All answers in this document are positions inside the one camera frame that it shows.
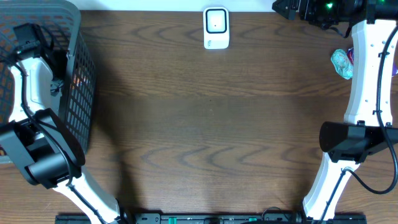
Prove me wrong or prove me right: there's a purple pink snack packet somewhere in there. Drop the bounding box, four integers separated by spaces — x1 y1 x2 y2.
346 47 398 77

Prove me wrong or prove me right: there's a green snack packet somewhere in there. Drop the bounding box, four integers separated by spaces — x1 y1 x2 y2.
330 49 354 80

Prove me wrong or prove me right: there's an orange snack packet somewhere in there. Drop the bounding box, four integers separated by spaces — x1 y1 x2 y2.
72 75 86 90

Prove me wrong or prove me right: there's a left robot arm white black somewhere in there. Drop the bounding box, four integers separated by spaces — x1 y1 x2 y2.
1 23 133 223

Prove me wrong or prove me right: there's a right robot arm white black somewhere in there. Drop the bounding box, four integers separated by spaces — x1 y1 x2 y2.
272 0 397 223

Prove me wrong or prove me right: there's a white barcode scanner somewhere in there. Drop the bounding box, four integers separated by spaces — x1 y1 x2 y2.
203 7 230 50

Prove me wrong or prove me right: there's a grey plastic mesh basket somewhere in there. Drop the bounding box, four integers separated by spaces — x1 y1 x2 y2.
1 1 96 151

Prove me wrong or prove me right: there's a black mounting rail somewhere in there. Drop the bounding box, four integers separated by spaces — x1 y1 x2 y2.
55 211 368 224

